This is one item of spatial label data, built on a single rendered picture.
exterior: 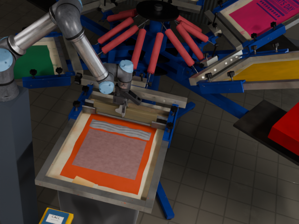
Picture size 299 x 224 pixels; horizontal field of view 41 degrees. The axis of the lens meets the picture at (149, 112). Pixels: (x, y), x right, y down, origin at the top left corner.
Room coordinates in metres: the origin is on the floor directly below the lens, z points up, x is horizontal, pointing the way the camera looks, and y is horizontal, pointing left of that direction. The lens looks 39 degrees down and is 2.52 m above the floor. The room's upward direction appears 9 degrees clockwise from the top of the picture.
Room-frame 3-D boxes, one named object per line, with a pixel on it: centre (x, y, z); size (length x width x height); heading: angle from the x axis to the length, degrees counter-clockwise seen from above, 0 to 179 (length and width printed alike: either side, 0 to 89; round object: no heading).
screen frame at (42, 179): (1.61, 0.16, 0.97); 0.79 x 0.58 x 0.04; 174
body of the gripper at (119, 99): (1.83, 0.17, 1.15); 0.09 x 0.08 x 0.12; 84
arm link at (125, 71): (1.82, 0.17, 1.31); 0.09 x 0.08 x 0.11; 98
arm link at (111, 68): (1.79, 0.26, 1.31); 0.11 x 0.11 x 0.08; 8
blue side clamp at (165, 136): (1.82, -0.14, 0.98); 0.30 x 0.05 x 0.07; 174
